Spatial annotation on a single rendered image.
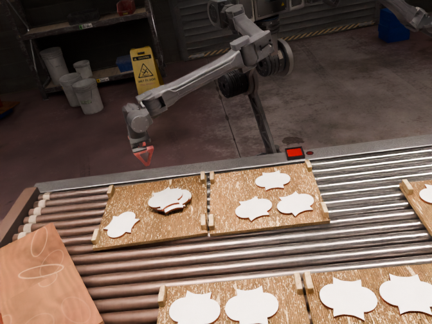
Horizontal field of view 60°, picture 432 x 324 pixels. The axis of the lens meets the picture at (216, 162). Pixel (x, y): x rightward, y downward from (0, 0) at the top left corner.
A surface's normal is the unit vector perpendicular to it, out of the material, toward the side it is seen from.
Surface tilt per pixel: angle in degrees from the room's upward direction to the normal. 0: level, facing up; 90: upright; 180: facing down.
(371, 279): 0
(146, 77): 77
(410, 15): 88
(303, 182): 0
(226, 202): 0
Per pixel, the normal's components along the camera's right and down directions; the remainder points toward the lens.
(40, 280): -0.15, -0.83
